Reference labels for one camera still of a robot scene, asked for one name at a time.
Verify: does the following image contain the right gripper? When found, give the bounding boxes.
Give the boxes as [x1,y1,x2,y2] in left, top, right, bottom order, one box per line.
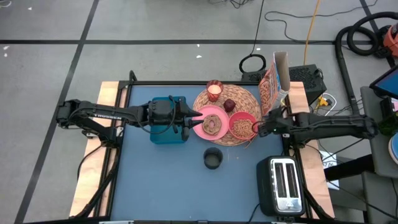
[257,106,300,138]

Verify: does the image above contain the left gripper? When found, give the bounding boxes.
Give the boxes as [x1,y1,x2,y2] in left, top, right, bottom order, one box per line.
[147,95,205,142]

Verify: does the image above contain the pink plate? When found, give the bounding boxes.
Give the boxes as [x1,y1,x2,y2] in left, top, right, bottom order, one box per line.
[192,105,230,141]

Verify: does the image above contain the bagel half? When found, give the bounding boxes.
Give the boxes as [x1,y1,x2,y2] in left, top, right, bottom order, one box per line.
[201,114,223,136]

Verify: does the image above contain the orange Cheerios cereal box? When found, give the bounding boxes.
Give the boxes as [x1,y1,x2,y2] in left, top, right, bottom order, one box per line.
[259,51,291,116]

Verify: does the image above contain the red bowl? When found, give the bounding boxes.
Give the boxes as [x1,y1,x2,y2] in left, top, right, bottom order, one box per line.
[228,111,258,141]

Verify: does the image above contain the blue plastic bin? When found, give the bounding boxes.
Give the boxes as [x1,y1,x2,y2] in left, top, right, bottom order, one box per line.
[150,96,188,145]

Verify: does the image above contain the cereal heap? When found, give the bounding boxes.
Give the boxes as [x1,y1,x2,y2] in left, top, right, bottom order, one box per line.
[232,118,254,139]

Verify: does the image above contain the copper faceted cup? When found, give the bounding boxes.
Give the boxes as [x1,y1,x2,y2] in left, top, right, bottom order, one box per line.
[206,80,224,103]

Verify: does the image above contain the black mesh cup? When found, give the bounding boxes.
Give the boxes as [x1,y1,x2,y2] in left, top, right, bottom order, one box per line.
[203,147,224,170]

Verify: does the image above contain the round woven placemat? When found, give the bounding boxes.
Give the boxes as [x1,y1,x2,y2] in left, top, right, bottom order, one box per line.
[192,83,262,147]

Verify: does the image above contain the wooden table side board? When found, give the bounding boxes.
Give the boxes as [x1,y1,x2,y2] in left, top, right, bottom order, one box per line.
[68,81,122,218]
[281,81,336,218]

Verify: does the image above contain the black and chrome toaster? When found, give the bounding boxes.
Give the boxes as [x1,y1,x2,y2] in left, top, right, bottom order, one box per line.
[256,155,306,218]

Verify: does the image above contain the white paper sheet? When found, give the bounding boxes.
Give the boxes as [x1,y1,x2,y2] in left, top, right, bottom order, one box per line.
[318,151,340,190]

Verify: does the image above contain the grey side table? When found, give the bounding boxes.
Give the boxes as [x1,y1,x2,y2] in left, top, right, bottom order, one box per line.
[360,86,398,180]

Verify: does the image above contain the black tablet screen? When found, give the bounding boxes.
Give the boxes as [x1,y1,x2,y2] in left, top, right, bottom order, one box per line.
[369,65,398,100]

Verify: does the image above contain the blue round dish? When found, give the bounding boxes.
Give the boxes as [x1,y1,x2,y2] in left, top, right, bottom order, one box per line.
[387,133,398,166]

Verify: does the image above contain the orange vacuum cleaner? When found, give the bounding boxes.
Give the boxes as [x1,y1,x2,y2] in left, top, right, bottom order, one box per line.
[382,23,398,58]

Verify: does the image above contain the black aluminium table frame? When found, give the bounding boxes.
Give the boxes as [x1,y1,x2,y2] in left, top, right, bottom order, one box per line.
[74,70,327,224]

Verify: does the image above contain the black looped cable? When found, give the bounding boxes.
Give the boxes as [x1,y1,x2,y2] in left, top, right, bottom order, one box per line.
[238,0,267,74]

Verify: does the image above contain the black vacuum hose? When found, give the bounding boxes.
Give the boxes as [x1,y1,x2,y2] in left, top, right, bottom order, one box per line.
[335,11,398,121]

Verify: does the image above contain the black toaster cord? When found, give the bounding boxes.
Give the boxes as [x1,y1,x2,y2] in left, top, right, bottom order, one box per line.
[248,203,261,224]

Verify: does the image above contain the yellow cable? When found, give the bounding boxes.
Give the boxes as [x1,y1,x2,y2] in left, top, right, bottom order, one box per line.
[303,0,321,65]

